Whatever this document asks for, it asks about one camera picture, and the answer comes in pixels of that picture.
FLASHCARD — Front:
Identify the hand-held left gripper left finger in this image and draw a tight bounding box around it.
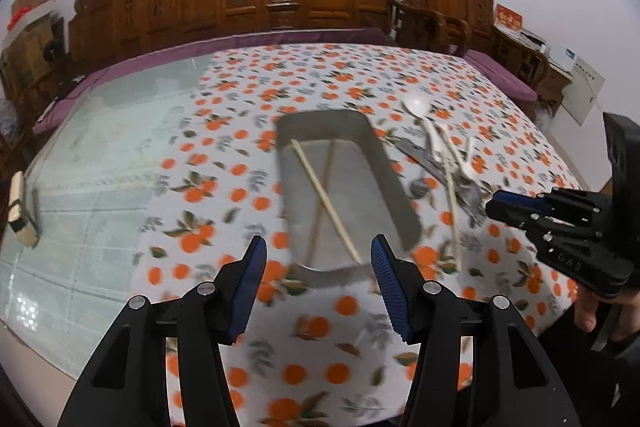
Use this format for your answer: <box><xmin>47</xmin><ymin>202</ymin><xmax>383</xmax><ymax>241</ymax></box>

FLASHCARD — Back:
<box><xmin>57</xmin><ymin>234</ymin><xmax>268</xmax><ymax>427</ymax></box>

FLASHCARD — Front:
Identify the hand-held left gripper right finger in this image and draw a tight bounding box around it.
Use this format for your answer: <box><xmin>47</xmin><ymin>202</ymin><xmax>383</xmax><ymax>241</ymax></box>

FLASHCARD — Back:
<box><xmin>370</xmin><ymin>234</ymin><xmax>583</xmax><ymax>427</ymax></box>

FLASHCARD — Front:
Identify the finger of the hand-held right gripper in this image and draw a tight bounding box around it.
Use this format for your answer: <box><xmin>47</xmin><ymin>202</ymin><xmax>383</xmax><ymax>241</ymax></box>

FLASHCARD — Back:
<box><xmin>492</xmin><ymin>188</ymin><xmax>613</xmax><ymax>233</ymax></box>
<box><xmin>486</xmin><ymin>206</ymin><xmax>633</xmax><ymax>299</ymax></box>

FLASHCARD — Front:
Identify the rectangular metal tray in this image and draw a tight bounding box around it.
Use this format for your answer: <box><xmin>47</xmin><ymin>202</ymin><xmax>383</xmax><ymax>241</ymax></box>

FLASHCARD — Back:
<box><xmin>274</xmin><ymin>109</ymin><xmax>422</xmax><ymax>290</ymax></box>

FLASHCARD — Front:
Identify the light wooden chopstick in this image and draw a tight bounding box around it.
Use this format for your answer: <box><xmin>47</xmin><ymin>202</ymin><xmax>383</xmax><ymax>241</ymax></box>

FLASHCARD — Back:
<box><xmin>441</xmin><ymin>156</ymin><xmax>462</xmax><ymax>272</ymax></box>
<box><xmin>291</xmin><ymin>138</ymin><xmax>364</xmax><ymax>265</ymax></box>

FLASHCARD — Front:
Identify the metal spoon with face handle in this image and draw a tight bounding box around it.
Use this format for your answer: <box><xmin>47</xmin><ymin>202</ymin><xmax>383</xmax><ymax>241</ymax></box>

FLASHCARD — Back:
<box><xmin>396</xmin><ymin>141</ymin><xmax>453</xmax><ymax>180</ymax></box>

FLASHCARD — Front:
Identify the person's right forearm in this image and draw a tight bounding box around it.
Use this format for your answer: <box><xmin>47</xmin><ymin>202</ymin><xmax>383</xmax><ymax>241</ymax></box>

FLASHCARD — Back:
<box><xmin>600</xmin><ymin>332</ymin><xmax>640</xmax><ymax>413</ymax></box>

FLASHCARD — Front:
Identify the person's right hand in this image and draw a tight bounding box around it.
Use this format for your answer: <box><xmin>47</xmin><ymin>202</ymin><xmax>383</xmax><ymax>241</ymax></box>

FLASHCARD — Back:
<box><xmin>574</xmin><ymin>287</ymin><xmax>640</xmax><ymax>343</ymax></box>

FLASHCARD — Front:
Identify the orange fruit print tablecloth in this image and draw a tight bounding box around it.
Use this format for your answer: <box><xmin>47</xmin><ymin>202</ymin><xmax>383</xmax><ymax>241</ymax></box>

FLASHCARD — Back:
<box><xmin>132</xmin><ymin>43</ymin><xmax>583</xmax><ymax>427</ymax></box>

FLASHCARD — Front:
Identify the white floor appliance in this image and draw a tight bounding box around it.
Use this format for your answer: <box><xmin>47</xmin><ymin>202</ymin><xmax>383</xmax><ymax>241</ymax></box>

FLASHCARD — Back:
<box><xmin>560</xmin><ymin>52</ymin><xmax>606</xmax><ymax>126</ymax></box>

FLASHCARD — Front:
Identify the brown wooden chopstick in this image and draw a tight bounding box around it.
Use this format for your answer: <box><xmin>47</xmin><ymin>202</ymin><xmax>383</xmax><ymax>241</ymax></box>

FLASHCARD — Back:
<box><xmin>306</xmin><ymin>138</ymin><xmax>337</xmax><ymax>259</ymax></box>

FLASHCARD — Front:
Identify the white box with blue label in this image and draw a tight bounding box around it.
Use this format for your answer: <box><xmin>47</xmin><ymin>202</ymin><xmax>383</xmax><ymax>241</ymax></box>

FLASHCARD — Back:
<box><xmin>547</xmin><ymin>44</ymin><xmax>576</xmax><ymax>70</ymax></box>

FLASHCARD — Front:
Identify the short purple seat cushion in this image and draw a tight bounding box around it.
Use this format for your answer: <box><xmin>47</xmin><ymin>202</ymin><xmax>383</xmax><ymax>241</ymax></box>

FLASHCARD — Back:
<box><xmin>465</xmin><ymin>49</ymin><xmax>538</xmax><ymax>102</ymax></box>

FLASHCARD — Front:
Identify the wooden side table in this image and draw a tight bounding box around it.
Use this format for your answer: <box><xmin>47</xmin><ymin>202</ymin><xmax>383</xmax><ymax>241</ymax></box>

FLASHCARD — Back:
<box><xmin>492</xmin><ymin>24</ymin><xmax>573</xmax><ymax>108</ymax></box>

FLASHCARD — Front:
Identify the white ceramic spoon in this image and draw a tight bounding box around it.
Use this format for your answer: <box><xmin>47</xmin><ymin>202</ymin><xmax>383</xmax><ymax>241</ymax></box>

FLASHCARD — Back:
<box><xmin>401</xmin><ymin>90</ymin><xmax>443</xmax><ymax>160</ymax></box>

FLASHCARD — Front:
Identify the red box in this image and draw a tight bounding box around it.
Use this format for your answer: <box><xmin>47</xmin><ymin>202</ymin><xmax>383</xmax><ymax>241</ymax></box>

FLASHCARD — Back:
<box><xmin>494</xmin><ymin>4</ymin><xmax>523</xmax><ymax>30</ymax></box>

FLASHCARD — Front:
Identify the long purple seat cushion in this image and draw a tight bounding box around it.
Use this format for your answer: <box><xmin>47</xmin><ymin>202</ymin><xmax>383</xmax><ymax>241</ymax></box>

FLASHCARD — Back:
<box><xmin>32</xmin><ymin>27</ymin><xmax>396</xmax><ymax>135</ymax></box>

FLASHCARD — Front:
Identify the wooden block with black band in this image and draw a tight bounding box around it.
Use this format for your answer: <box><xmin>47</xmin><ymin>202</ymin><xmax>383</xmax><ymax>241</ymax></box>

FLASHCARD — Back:
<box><xmin>7</xmin><ymin>172</ymin><xmax>41</xmax><ymax>248</ymax></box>

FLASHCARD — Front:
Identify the large cardboard box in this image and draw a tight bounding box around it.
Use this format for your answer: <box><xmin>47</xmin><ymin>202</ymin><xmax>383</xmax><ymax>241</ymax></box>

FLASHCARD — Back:
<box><xmin>0</xmin><ymin>14</ymin><xmax>66</xmax><ymax>108</ymax></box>

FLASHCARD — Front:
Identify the black cable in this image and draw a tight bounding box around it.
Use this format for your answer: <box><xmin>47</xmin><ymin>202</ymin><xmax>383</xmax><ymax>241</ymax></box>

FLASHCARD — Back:
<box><xmin>35</xmin><ymin>76</ymin><xmax>88</xmax><ymax>122</ymax></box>

